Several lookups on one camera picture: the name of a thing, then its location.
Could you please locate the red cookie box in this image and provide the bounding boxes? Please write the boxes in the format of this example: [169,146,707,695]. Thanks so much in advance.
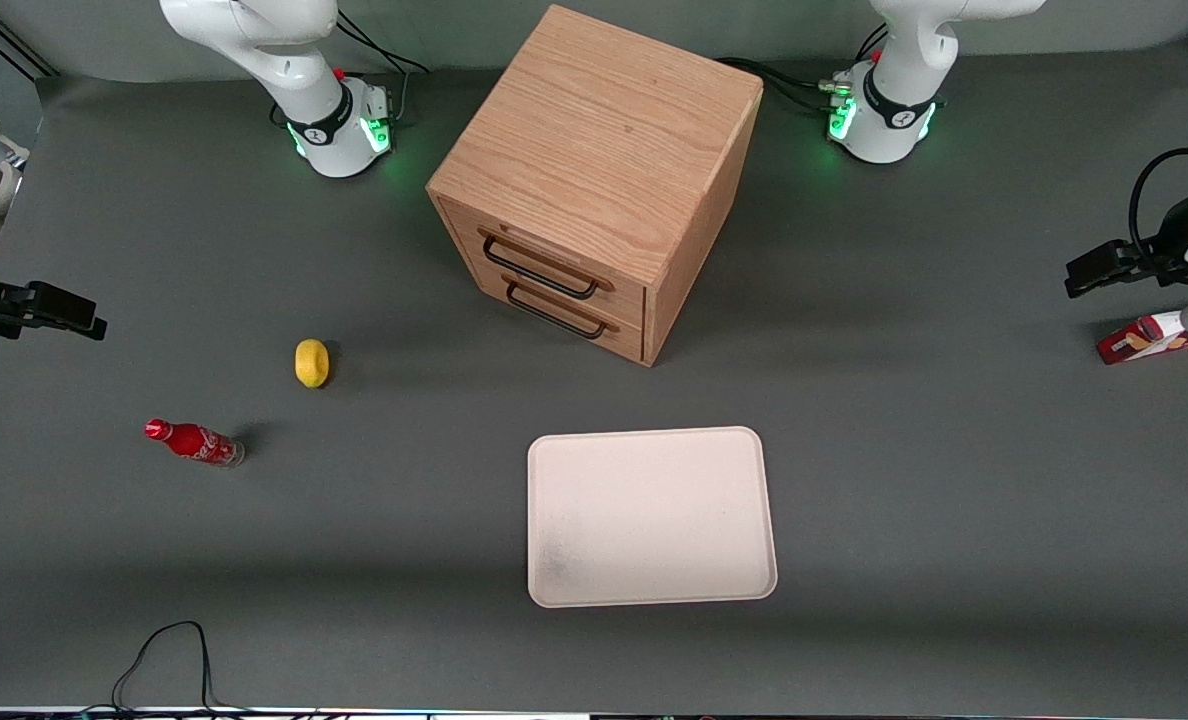
[1097,312,1188,366]

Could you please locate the cream plastic tray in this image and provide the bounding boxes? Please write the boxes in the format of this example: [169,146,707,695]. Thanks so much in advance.
[527,426,779,609]

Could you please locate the red cola bottle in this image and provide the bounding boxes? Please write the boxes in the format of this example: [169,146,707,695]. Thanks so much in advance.
[144,418,246,469]

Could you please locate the yellow lemon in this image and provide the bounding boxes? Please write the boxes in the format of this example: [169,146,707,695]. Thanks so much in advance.
[294,338,331,389]

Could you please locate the dark grey table mat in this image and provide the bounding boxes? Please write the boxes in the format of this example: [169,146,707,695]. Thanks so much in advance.
[0,35,1188,713]

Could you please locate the wooden drawer front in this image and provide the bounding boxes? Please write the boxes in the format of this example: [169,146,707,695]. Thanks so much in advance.
[437,197,648,327]
[472,265,647,364]

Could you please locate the wooden drawer cabinet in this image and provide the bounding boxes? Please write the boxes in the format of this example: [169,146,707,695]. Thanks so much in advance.
[426,3,765,369]

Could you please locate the black frame rail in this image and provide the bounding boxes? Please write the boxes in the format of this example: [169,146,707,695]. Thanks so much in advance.
[0,10,58,81]

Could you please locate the thin black looped cable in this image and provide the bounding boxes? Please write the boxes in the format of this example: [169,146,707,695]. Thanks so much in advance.
[74,620,325,717]

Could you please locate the black left arm base cables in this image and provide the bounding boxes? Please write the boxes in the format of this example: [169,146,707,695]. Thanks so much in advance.
[719,57,855,116]

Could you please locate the black arm base cables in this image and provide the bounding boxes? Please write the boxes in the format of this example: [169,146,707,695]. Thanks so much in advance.
[719,57,855,116]
[272,8,433,126]

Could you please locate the black right arm base cables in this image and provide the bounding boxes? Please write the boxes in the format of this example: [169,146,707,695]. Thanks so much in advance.
[272,8,433,126]

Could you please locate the black drawer handle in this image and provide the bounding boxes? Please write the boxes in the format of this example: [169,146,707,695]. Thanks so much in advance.
[480,231,601,300]
[505,280,611,340]

